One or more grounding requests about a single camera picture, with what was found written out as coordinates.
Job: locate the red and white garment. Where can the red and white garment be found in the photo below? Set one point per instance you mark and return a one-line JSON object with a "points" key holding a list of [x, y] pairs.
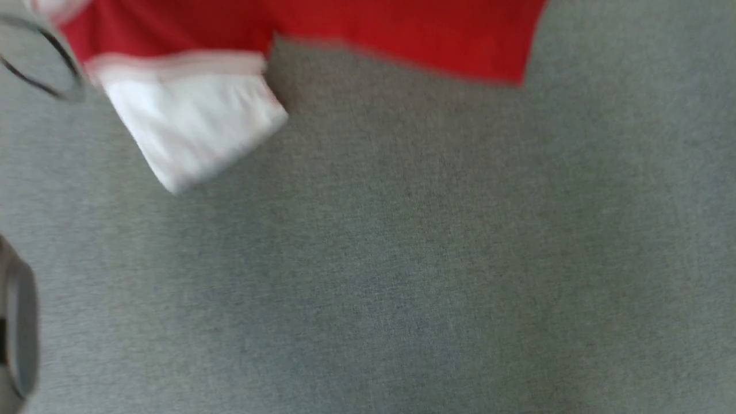
{"points": [[402, 29]]}

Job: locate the grey fabric sofa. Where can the grey fabric sofa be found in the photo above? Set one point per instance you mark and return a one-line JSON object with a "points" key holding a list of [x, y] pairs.
{"points": [[431, 259]]}

